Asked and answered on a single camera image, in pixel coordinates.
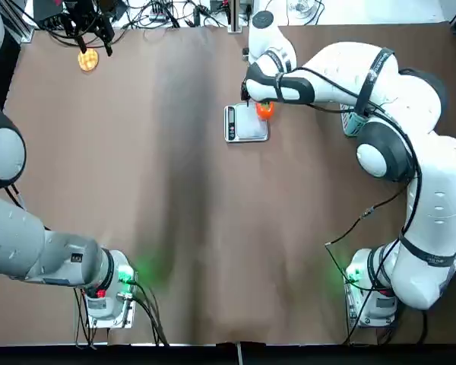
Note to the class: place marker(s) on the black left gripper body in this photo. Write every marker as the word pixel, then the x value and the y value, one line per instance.
pixel 80 10

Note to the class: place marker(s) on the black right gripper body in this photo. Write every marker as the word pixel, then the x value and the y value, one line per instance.
pixel 246 90

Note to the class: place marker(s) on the orange-red plastic tomato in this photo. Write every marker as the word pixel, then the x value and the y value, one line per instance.
pixel 266 111

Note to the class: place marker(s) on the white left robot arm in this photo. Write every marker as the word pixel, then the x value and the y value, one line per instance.
pixel 19 239

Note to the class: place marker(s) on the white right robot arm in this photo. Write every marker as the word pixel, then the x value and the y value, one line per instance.
pixel 437 216

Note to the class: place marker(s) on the silver digital kitchen scale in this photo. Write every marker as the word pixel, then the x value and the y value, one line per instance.
pixel 247 131

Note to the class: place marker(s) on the light blue plastic basket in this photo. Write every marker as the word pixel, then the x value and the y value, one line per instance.
pixel 355 125

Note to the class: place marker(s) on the round golden bread bun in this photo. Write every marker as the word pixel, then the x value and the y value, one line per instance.
pixel 88 61

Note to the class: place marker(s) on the black box with red logo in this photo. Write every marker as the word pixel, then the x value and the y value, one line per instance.
pixel 47 9

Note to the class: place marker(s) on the grey usb hub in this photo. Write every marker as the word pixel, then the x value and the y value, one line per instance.
pixel 158 16

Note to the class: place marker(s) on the aluminium frame post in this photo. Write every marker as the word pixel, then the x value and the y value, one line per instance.
pixel 23 26
pixel 237 15

